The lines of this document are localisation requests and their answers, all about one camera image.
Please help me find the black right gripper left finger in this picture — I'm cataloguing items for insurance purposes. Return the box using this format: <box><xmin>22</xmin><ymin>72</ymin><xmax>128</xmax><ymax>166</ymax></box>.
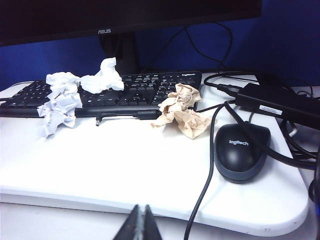
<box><xmin>116</xmin><ymin>204</ymin><xmax>144</xmax><ymax>240</ymax></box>

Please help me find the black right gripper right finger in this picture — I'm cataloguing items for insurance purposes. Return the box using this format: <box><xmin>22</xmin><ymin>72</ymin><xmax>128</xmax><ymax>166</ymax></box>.
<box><xmin>143</xmin><ymin>204</ymin><xmax>165</xmax><ymax>240</ymax></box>

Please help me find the brown paper ball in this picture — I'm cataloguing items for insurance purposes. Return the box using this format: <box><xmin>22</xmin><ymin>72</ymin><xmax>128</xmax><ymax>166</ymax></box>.
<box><xmin>150</xmin><ymin>83</ymin><xmax>212</xmax><ymax>140</ymax></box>

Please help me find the white paper ball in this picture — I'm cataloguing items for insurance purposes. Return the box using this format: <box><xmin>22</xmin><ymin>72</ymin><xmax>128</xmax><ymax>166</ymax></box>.
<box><xmin>36</xmin><ymin>91</ymin><xmax>83</xmax><ymax>138</ymax></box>
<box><xmin>45</xmin><ymin>71</ymin><xmax>82</xmax><ymax>101</ymax></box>

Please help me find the elongated white paper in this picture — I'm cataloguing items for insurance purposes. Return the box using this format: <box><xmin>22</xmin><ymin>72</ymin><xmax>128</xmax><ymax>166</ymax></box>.
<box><xmin>79</xmin><ymin>57</ymin><xmax>125</xmax><ymax>95</ymax></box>

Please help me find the white desk riser platform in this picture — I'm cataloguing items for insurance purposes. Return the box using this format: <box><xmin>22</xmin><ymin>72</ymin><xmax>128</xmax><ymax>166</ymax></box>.
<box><xmin>0</xmin><ymin>72</ymin><xmax>310</xmax><ymax>230</ymax></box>

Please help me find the black Logitech mouse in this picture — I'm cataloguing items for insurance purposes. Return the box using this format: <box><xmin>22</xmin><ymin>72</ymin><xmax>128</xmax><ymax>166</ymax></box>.
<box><xmin>214</xmin><ymin>122</ymin><xmax>272</xmax><ymax>185</ymax></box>

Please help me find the black Logitech keyboard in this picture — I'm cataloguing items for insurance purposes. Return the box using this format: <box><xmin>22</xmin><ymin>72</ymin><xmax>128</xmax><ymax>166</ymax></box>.
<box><xmin>0</xmin><ymin>70</ymin><xmax>203</xmax><ymax>119</ymax></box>

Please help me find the black monitor stand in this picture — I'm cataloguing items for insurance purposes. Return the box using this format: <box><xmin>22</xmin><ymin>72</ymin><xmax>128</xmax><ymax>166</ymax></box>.
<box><xmin>98</xmin><ymin>32</ymin><xmax>141</xmax><ymax>76</ymax></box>

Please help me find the black power adapter brick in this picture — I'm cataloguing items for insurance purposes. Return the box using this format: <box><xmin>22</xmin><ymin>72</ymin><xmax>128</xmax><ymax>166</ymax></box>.
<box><xmin>235</xmin><ymin>82</ymin><xmax>320</xmax><ymax>127</ymax></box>

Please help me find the black ASUS monitor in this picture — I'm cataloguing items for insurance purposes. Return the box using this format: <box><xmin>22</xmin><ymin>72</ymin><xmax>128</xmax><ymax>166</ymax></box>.
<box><xmin>0</xmin><ymin>0</ymin><xmax>264</xmax><ymax>47</ymax></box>
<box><xmin>0</xmin><ymin>0</ymin><xmax>320</xmax><ymax>87</ymax></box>

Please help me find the black mouse cable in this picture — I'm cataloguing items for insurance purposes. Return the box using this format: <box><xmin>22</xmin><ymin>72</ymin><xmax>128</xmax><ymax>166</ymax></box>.
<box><xmin>183</xmin><ymin>100</ymin><xmax>249</xmax><ymax>240</ymax></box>

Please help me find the black barrel plug cable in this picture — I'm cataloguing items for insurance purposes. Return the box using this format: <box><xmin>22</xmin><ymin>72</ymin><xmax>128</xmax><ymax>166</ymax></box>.
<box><xmin>95</xmin><ymin>101</ymin><xmax>226</xmax><ymax>127</ymax></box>

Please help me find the black power cord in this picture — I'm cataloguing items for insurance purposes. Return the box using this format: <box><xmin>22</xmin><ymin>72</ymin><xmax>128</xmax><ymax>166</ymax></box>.
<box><xmin>202</xmin><ymin>70</ymin><xmax>320</xmax><ymax>174</ymax></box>

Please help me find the thin black monitor cable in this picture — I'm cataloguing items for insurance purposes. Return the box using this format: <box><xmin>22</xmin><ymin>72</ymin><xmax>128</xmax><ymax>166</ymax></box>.
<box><xmin>139</xmin><ymin>21</ymin><xmax>234</xmax><ymax>74</ymax></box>

